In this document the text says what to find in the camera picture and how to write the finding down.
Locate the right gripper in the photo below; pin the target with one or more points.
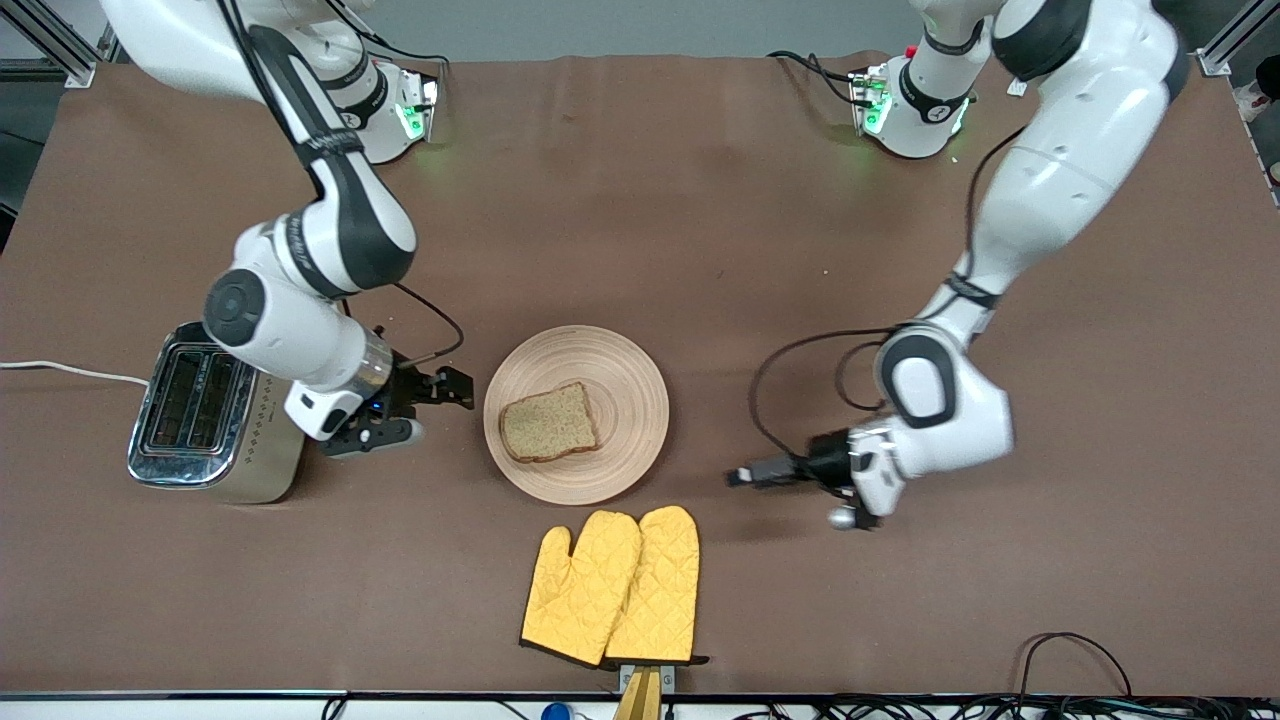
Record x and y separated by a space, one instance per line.
407 386

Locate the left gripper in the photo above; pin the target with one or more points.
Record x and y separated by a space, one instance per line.
826 461

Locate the slice of brown bread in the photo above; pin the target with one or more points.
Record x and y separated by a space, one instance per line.
548 422

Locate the round light wooden plate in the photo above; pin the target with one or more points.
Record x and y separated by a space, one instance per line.
620 380

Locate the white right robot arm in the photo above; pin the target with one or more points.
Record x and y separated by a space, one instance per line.
300 330

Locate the silver two-slot toaster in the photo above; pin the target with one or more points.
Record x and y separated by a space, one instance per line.
215 415

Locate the yellow quilted oven mitt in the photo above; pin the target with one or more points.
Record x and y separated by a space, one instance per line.
575 590
655 590

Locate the table cover cloth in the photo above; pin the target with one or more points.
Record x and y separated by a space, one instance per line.
800 250

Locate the blue round cap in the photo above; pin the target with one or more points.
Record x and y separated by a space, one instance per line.
555 713

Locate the yellow post with grey bracket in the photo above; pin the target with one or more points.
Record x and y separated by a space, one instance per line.
640 695

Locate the aluminium frame profile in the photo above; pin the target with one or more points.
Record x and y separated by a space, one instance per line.
1235 35
50 40

